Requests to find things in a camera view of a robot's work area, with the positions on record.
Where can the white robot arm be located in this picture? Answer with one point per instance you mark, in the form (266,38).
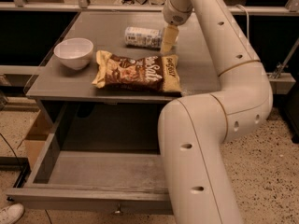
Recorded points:
(192,128)

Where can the white ceramic bowl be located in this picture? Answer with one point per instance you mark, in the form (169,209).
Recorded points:
(74,53)

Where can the white sneaker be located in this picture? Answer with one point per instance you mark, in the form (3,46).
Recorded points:
(11,214)

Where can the metal railing frame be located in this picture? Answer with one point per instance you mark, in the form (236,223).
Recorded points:
(78,3)

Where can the brown yellow chip bag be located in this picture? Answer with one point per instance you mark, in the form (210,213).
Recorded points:
(153,73)

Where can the open grey top drawer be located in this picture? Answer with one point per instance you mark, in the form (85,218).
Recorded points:
(102,158)

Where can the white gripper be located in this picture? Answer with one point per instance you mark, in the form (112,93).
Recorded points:
(176,15)

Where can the cardboard box on floor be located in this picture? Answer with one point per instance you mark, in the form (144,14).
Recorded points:
(35,138)

